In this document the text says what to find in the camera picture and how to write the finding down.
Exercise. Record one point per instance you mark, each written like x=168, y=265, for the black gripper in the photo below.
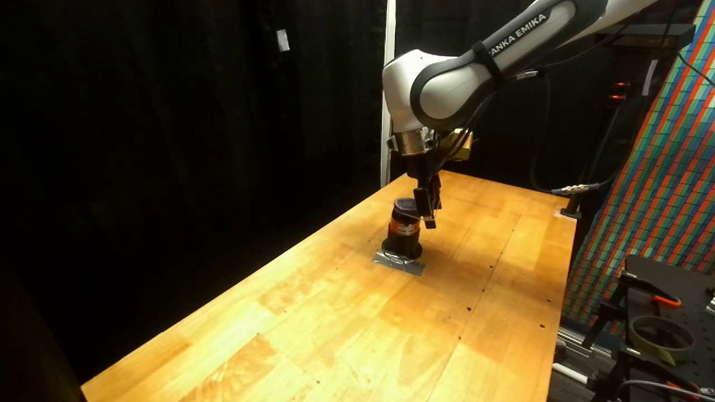
x=426, y=169

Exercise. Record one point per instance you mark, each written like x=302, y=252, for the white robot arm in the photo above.
x=431, y=98

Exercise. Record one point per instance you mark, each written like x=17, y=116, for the dark upside-down cup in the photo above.
x=402, y=233

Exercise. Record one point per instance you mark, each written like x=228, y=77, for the grey tape under cup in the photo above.
x=399, y=261

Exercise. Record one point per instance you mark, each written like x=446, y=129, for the white vertical pole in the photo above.
x=384, y=118

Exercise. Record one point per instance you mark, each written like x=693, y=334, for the colourful patterned board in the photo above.
x=663, y=204

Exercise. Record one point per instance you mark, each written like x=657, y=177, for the black curtain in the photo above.
x=158, y=149

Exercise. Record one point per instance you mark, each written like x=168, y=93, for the tape roll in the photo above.
x=663, y=337

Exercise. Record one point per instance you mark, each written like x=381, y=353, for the orange handled clamp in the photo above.
x=656, y=292

